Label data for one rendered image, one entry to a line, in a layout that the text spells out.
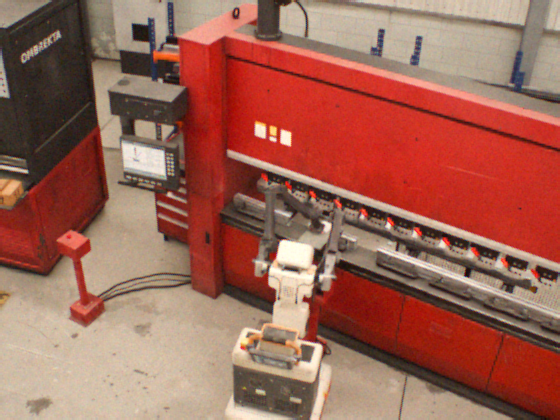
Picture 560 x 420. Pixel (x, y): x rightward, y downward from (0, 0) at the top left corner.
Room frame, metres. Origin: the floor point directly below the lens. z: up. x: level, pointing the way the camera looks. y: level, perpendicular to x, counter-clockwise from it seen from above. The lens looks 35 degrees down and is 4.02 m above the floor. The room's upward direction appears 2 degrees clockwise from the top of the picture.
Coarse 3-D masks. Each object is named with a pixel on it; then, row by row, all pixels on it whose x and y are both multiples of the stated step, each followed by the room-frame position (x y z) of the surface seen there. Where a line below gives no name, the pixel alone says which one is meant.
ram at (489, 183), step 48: (240, 96) 4.31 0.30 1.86; (288, 96) 4.12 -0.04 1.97; (336, 96) 3.95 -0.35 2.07; (240, 144) 4.31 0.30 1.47; (336, 144) 3.94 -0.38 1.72; (384, 144) 3.77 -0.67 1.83; (432, 144) 3.62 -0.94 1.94; (480, 144) 3.48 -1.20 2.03; (528, 144) 3.35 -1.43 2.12; (336, 192) 3.92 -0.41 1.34; (384, 192) 3.75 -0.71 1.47; (432, 192) 3.59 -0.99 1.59; (480, 192) 3.45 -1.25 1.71; (528, 192) 3.31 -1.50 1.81; (528, 240) 3.27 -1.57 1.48
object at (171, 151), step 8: (120, 136) 4.14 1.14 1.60; (128, 136) 4.15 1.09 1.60; (136, 136) 4.20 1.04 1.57; (144, 144) 4.08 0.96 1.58; (152, 144) 4.06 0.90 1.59; (160, 144) 4.05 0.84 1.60; (168, 144) 4.06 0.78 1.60; (176, 144) 4.10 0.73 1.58; (168, 152) 4.02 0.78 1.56; (176, 152) 4.02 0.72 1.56; (168, 160) 4.02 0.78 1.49; (176, 160) 4.01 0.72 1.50; (168, 168) 4.02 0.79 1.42; (176, 168) 4.01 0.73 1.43; (128, 176) 4.12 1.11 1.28; (136, 176) 4.10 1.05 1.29; (144, 176) 4.08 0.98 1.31; (152, 176) 4.07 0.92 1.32; (168, 176) 4.03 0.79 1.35; (176, 176) 4.01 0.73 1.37; (152, 184) 4.06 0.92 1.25; (160, 184) 4.04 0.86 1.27; (168, 184) 4.03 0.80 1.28; (176, 184) 4.01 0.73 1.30
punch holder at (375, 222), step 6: (366, 210) 3.80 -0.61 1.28; (372, 210) 3.78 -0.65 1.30; (378, 210) 3.76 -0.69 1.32; (372, 216) 3.78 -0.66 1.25; (378, 216) 3.76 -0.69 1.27; (384, 216) 3.74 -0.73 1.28; (366, 222) 3.79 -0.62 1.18; (372, 222) 3.78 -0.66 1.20; (378, 222) 3.75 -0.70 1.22; (384, 222) 3.75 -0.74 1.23; (378, 228) 3.75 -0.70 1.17
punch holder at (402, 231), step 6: (396, 216) 3.70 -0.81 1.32; (396, 222) 3.69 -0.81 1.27; (402, 222) 3.67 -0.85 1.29; (408, 222) 3.65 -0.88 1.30; (414, 222) 3.68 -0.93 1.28; (390, 228) 3.71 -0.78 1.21; (402, 228) 3.67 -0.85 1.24; (396, 234) 3.68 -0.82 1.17; (402, 234) 3.66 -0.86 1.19; (408, 234) 3.64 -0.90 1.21
